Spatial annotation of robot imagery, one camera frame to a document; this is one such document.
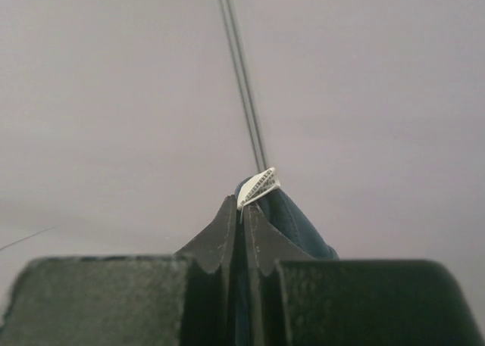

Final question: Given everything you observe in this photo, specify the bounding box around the blue-grey t shirt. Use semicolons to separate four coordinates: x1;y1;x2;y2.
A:
236;167;340;262

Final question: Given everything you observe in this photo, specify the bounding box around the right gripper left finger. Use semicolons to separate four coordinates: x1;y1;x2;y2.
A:
1;196;237;345

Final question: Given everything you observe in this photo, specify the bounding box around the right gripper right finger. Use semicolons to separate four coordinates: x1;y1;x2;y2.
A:
242;204;484;345

